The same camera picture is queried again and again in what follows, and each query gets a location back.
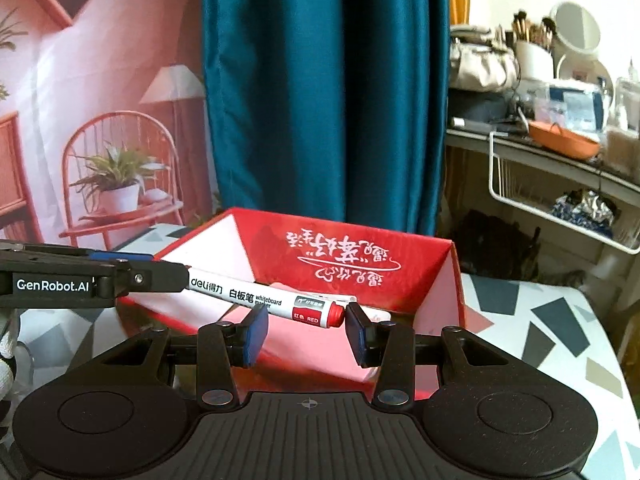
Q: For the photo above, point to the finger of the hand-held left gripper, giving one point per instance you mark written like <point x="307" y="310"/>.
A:
<point x="120" y="256"/>
<point x="160" y="277"/>

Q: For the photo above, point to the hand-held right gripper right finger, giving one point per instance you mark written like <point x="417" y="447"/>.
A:
<point x="357" y="335"/>

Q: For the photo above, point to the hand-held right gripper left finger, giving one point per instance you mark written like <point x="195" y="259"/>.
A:
<point x="255" y="334"/>

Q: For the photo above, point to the white whiteboard marker red cap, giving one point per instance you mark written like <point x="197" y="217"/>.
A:
<point x="260" y="300"/>

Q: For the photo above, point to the pink box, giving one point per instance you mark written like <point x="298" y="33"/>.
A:
<point x="310" y="352"/>

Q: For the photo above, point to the red strawberry print cardboard box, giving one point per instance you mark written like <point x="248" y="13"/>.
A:
<point x="350" y="255"/>

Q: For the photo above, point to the person's left hand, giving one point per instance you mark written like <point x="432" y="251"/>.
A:
<point x="7" y="355"/>

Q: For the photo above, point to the white pen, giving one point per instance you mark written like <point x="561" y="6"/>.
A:
<point x="376" y="314"/>

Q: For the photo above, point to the black bag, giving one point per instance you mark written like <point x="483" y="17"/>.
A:
<point x="495" y="245"/>

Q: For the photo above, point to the terrazzo patterned tablecloth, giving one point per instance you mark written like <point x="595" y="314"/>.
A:
<point x="550" y="350"/>

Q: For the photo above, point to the teal curtain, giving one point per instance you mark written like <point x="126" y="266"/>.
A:
<point x="325" y="85"/>

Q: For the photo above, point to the grey dressing desk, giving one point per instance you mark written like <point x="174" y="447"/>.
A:
<point x="560" y="185"/>

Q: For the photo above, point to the blue patterned cloth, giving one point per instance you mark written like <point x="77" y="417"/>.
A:
<point x="582" y="212"/>

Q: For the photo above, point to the orange bowl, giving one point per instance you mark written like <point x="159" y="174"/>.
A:
<point x="562" y="142"/>

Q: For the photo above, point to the beige bag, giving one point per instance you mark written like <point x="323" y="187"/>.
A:
<point x="482" y="65"/>

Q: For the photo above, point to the clear storage box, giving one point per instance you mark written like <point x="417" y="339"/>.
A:
<point x="570" y="102"/>

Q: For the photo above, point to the white brush holder cup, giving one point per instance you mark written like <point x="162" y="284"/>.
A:
<point x="534" y="60"/>

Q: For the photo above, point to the clear cotton swab jar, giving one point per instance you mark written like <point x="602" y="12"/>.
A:
<point x="624" y="125"/>

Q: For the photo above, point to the bunch of makeup brushes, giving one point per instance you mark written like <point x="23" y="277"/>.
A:
<point x="532" y="27"/>

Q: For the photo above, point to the round white mirror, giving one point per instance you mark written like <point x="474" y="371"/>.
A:
<point x="577" y="25"/>

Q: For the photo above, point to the pink room wall poster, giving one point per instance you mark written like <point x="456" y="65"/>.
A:
<point x="100" y="85"/>

